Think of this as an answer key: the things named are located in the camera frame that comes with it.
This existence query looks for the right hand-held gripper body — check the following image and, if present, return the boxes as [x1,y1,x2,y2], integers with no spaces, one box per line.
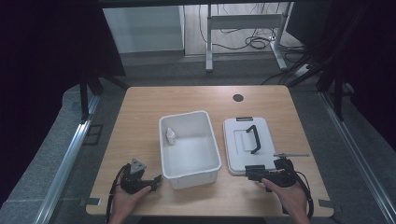
[262,151,311,189]

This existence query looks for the person's right hand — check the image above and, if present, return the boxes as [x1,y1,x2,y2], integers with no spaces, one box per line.
[261,177,310,224]

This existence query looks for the small white bottle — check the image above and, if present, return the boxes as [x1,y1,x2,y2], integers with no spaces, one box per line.
[165,127,177,147]

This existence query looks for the black metal stand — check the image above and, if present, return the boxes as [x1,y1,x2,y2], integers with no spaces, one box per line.
[288,3,359,122]
[78,69,129,123]

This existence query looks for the aluminium floor rail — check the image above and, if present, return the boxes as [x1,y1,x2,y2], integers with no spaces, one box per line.
[318,91,396,224]
[33,92,101,224]

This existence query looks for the black floor cables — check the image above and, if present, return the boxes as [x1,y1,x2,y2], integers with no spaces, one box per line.
[199,3,307,63]

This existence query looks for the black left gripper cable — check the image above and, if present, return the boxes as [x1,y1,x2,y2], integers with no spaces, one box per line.
[105,162,131,224]

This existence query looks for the person's left hand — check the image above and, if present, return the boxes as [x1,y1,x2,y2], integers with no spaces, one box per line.
[109,185,153,224]

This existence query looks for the white power strip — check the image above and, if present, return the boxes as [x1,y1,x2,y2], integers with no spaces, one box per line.
[293,63,313,78]

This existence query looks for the white plastic bin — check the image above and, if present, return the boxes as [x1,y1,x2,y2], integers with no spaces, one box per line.
[158,110,223,190]

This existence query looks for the white lid with black handle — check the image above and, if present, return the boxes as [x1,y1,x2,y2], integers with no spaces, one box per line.
[222,116,282,177]

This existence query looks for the black curtain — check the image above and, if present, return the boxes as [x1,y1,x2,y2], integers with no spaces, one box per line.
[286,0,396,150]
[0,0,127,206]

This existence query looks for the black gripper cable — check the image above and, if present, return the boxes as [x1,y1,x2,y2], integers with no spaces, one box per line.
[281,170,315,220]
[105,162,131,224]

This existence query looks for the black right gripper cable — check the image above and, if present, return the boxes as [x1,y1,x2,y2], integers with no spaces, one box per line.
[281,170,315,220]

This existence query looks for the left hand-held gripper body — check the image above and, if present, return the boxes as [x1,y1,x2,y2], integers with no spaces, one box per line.
[120,158,154,195]

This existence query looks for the white metal desk frame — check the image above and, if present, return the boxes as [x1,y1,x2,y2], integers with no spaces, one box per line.
[205,2,294,74]

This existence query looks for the white panel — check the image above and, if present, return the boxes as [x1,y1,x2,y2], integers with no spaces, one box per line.
[102,5,185,54]

